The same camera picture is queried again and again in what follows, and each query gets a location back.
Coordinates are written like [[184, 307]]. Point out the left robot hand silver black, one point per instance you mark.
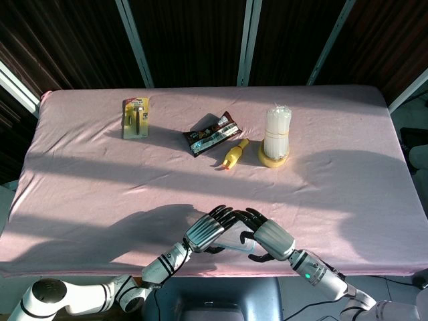
[[204, 234]]

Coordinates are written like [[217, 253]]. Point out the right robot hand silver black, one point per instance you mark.
[[274, 239]]

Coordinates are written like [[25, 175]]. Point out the clear plastic container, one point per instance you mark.
[[232, 239]]

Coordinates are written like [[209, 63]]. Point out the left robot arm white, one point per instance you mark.
[[67, 296]]

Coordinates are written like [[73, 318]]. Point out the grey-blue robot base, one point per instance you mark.
[[214, 294]]

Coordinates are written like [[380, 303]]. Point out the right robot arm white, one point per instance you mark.
[[327, 277]]

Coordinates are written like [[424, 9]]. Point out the yellow tape roll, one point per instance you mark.
[[267, 161]]

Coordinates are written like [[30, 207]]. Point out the yellow rubber chicken toy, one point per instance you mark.
[[234, 155]]

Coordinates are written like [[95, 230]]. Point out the dark brown snack wrapper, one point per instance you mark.
[[210, 135]]

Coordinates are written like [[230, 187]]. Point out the bundle of white straws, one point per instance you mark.
[[277, 130]]

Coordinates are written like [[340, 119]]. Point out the pink tablecloth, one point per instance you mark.
[[100, 187]]

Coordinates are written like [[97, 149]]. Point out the razor in yellow blister pack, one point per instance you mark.
[[135, 118]]

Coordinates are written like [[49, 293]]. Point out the black object beside table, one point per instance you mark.
[[414, 137]]

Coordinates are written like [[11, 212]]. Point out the white window frame post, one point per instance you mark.
[[409, 90], [329, 43], [135, 43], [249, 43], [16, 87]]

